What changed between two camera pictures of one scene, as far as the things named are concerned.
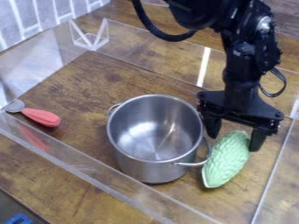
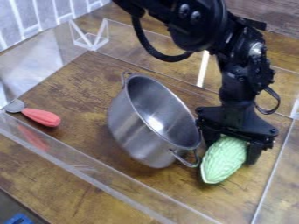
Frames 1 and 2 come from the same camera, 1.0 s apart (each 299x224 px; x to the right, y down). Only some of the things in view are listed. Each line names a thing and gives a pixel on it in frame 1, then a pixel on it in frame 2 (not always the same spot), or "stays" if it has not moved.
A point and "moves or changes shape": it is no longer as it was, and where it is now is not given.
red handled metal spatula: (48, 119) stays
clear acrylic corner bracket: (89, 40) stays
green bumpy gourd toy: (225, 159) stays
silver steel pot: (155, 132) moves or changes shape
